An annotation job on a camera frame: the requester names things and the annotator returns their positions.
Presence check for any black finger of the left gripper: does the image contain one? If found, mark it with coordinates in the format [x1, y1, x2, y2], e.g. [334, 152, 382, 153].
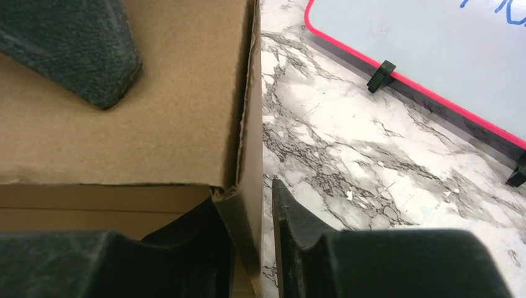
[1, 1, 142, 110]

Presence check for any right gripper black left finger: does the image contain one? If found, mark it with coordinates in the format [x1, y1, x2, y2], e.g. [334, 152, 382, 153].
[1, 199, 235, 297]

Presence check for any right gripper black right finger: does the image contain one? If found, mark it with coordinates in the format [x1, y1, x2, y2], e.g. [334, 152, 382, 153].
[272, 179, 511, 297]

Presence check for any brown cardboard box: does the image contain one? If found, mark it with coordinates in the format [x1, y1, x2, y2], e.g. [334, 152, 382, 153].
[1, 1, 262, 297]

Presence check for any black whiteboard stand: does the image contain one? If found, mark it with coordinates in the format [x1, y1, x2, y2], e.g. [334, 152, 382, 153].
[367, 60, 525, 187]

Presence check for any pink framed whiteboard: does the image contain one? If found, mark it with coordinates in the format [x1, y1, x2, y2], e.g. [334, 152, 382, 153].
[305, 0, 525, 147]

